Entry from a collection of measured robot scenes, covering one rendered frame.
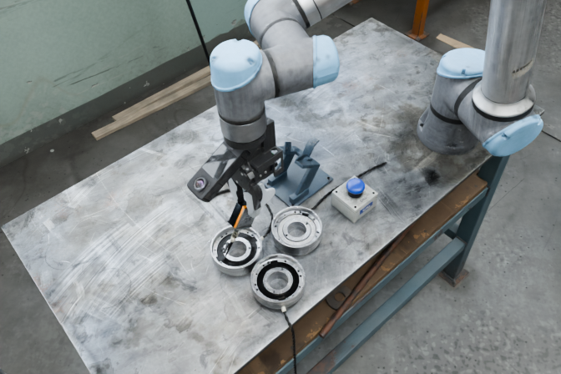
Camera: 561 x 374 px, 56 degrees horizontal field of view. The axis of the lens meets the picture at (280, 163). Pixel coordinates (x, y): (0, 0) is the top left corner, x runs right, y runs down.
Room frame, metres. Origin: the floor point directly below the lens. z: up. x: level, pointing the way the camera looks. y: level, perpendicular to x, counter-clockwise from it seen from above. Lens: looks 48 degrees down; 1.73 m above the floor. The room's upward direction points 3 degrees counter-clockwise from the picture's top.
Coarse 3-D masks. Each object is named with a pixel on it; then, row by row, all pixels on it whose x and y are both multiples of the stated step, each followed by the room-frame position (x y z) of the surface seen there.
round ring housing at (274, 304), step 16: (272, 256) 0.56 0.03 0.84; (288, 256) 0.56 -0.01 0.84; (256, 272) 0.53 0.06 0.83; (272, 272) 0.53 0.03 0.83; (288, 272) 0.53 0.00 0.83; (304, 272) 0.52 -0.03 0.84; (256, 288) 0.50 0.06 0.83; (272, 288) 0.50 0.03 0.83; (288, 288) 0.50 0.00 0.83; (304, 288) 0.50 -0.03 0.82; (272, 304) 0.46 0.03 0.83; (288, 304) 0.47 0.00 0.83
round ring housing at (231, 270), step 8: (224, 232) 0.63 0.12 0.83; (232, 232) 0.63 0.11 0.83; (256, 232) 0.62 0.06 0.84; (216, 240) 0.61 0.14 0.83; (240, 240) 0.61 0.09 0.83; (216, 248) 0.60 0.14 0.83; (232, 248) 0.61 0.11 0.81; (240, 248) 0.61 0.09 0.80; (248, 248) 0.59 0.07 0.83; (240, 256) 0.57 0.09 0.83; (256, 256) 0.56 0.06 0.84; (216, 264) 0.56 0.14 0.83; (224, 264) 0.56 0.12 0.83; (248, 264) 0.55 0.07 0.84; (224, 272) 0.55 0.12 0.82; (232, 272) 0.54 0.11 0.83; (240, 272) 0.54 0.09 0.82; (248, 272) 0.54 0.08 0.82
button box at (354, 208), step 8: (344, 184) 0.73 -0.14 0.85; (336, 192) 0.71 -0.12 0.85; (344, 192) 0.71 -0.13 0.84; (368, 192) 0.71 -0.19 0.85; (376, 192) 0.71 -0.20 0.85; (336, 200) 0.70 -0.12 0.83; (344, 200) 0.69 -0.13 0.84; (352, 200) 0.69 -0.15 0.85; (360, 200) 0.68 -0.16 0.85; (368, 200) 0.68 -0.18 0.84; (376, 200) 0.70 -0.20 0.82; (336, 208) 0.70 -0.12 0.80; (344, 208) 0.68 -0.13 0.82; (352, 208) 0.67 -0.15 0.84; (360, 208) 0.67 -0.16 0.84; (368, 208) 0.69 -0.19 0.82; (352, 216) 0.66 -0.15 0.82; (360, 216) 0.67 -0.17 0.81
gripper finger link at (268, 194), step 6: (264, 186) 0.61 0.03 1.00; (246, 192) 0.59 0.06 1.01; (264, 192) 0.61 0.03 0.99; (270, 192) 0.62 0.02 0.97; (246, 198) 0.59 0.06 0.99; (264, 198) 0.61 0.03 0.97; (270, 198) 0.61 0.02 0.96; (252, 204) 0.58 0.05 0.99; (264, 204) 0.60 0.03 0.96; (252, 210) 0.58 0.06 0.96; (258, 210) 0.59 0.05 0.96; (252, 216) 0.59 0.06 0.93
